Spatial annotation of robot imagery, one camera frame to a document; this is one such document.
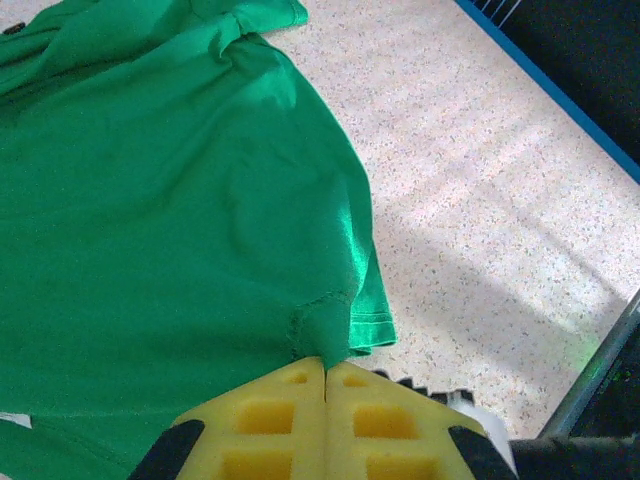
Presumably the green t-shirt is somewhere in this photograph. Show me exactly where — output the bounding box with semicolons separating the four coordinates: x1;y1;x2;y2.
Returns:
0;0;399;480

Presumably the aluminium mounting rail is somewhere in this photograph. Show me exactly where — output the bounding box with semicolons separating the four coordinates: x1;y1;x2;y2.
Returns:
542;289;640;436

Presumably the blue table border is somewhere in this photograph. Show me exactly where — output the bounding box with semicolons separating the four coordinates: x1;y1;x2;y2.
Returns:
454;0;640;184

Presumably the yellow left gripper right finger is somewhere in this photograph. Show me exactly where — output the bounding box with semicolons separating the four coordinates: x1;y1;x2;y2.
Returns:
325;362;519;480

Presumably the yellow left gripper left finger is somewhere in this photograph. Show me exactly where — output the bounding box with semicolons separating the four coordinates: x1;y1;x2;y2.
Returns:
127;355;329;480

